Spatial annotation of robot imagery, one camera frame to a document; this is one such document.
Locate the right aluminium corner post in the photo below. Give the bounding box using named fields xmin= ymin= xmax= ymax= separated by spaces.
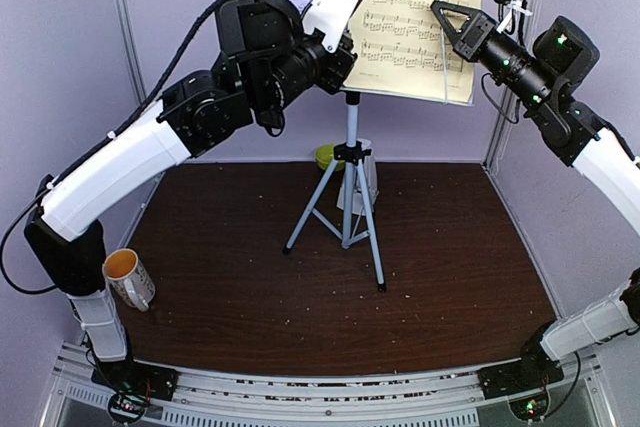
xmin=484 ymin=0 xmax=541 ymax=176

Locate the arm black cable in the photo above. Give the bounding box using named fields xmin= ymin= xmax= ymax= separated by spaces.
xmin=479 ymin=71 xmax=521 ymax=124
xmin=0 ymin=0 xmax=385 ymax=294

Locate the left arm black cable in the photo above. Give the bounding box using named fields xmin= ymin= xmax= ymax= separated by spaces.
xmin=0 ymin=0 xmax=385 ymax=294

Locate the metal front base rail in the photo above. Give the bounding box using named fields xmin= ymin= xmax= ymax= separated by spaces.
xmin=36 ymin=345 xmax=617 ymax=426

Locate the white metronome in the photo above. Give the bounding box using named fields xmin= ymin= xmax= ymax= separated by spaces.
xmin=336 ymin=154 xmax=379 ymax=215

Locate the green plastic bowl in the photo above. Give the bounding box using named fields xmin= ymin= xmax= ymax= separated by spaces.
xmin=314 ymin=144 xmax=335 ymax=171

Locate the patterned ceramic mug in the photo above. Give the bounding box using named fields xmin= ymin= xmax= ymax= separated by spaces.
xmin=102 ymin=248 xmax=156 ymax=312

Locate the yellow sheet music page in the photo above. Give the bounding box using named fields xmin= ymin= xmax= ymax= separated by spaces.
xmin=345 ymin=0 xmax=481 ymax=105

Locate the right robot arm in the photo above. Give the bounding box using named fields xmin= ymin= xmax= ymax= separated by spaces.
xmin=431 ymin=1 xmax=639 ymax=397

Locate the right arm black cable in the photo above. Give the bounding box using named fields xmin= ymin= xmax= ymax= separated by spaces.
xmin=479 ymin=71 xmax=521 ymax=124

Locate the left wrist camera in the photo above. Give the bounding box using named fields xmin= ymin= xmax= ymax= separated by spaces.
xmin=301 ymin=0 xmax=363 ymax=54

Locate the aluminium corner post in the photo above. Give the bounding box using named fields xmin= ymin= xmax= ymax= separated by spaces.
xmin=114 ymin=0 xmax=147 ymax=123
xmin=484 ymin=0 xmax=541 ymax=176

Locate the white perforated music stand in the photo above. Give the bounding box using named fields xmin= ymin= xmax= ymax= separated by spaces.
xmin=282 ymin=89 xmax=476 ymax=293

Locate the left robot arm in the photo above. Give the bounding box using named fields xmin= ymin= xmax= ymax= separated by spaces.
xmin=24 ymin=0 xmax=360 ymax=395

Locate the left aluminium corner post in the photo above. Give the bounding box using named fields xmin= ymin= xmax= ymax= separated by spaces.
xmin=114 ymin=0 xmax=147 ymax=123

